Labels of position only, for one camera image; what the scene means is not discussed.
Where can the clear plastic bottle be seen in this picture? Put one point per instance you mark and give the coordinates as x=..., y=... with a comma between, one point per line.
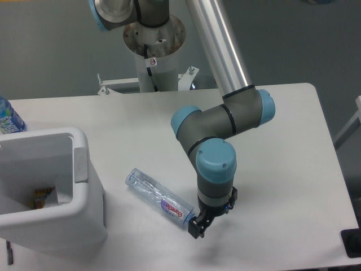
x=176, y=209

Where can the white pedestal foot bracket left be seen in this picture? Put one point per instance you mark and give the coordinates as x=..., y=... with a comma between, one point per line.
x=122, y=86

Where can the black clamp at table edge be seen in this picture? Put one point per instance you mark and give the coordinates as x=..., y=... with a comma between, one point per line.
x=351, y=241

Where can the colourful snack packet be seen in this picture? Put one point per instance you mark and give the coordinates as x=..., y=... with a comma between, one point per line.
x=40, y=196

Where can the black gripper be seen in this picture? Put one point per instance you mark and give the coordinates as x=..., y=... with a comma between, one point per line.
x=198, y=224

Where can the white pedestal foot bracket middle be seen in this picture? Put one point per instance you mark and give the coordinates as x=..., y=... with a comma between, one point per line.
x=186, y=80

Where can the white pedestal foot bracket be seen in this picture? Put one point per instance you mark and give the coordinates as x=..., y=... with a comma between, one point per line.
x=186, y=80
x=122, y=86

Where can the white plastic trash can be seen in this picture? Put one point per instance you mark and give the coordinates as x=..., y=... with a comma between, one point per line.
x=33, y=160

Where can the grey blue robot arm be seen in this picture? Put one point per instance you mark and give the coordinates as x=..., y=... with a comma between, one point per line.
x=203, y=134

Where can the blue labelled water bottle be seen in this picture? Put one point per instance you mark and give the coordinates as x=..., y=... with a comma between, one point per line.
x=11, y=122

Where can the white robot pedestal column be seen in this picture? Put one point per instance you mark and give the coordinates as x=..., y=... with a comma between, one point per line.
x=156, y=53

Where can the small black strip on table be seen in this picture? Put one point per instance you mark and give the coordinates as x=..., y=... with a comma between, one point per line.
x=10, y=259

